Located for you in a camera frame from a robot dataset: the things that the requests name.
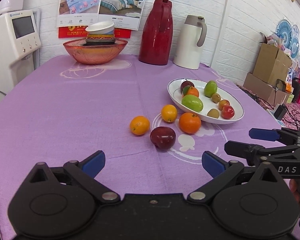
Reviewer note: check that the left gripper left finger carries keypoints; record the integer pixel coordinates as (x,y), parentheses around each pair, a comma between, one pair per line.
(83,173)

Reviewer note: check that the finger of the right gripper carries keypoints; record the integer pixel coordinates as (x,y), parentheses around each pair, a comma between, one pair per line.
(255,154)
(284,135)

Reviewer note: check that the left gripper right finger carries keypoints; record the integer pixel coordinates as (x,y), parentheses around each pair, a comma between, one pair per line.
(224,174)

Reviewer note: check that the longan fruit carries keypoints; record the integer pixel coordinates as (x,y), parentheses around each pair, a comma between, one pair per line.
(214,113)
(216,98)

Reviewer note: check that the red yellow small apple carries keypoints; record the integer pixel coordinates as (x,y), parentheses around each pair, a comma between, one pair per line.
(223,103)

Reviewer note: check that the dark red plum front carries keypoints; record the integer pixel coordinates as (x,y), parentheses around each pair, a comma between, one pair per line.
(163,137)

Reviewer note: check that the dark red plum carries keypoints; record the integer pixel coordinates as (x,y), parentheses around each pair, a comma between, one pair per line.
(185,84)
(163,137)

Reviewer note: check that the small orange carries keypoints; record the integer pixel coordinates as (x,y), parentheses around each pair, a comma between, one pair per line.
(169,113)
(139,125)

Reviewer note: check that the round green apple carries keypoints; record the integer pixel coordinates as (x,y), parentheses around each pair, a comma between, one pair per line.
(192,102)

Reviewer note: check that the pear-shaped green fruit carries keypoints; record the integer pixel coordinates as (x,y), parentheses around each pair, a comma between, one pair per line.
(210,88)

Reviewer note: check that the orange with green leaf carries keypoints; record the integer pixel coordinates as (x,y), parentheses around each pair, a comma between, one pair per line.
(190,90)

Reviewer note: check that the dark red plum back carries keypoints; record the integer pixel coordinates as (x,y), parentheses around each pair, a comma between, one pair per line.
(185,84)

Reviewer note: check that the black power adapter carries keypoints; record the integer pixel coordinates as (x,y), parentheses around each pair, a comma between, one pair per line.
(280,111)

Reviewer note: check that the lower cardboard box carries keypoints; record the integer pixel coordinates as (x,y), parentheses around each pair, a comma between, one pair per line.
(265,91)

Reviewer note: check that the cardboard box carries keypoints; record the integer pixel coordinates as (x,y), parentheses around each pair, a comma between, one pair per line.
(272,64)
(265,91)

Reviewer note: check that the large mandarin orange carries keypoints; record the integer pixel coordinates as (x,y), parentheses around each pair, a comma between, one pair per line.
(189,123)

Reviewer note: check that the small orange back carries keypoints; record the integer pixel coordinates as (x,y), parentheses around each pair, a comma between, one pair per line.
(169,113)

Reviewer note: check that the upper cardboard box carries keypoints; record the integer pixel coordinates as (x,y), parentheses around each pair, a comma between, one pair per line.
(272,64)

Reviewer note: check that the purple tablecloth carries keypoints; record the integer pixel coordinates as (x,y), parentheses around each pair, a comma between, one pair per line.
(66,111)

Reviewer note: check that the blue decorative fan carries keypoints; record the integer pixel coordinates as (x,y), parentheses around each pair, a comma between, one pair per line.
(290,36)

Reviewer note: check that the orange glass bowl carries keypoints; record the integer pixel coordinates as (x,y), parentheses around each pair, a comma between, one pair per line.
(91,53)

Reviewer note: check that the white thermos jug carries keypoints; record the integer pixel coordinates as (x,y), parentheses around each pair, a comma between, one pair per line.
(190,42)

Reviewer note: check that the red paper sign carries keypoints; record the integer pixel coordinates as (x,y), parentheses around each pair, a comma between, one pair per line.
(79,31)

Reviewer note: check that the white bowl on stack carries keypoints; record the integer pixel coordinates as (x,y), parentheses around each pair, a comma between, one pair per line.
(100,28)

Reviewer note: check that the red thermos jug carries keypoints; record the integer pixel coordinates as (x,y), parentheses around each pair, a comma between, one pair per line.
(157,34)

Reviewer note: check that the white water dispenser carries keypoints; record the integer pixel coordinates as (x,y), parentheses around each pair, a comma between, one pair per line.
(19,40)

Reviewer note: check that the bedding poster calendar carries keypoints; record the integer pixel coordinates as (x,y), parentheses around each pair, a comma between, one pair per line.
(125,14)

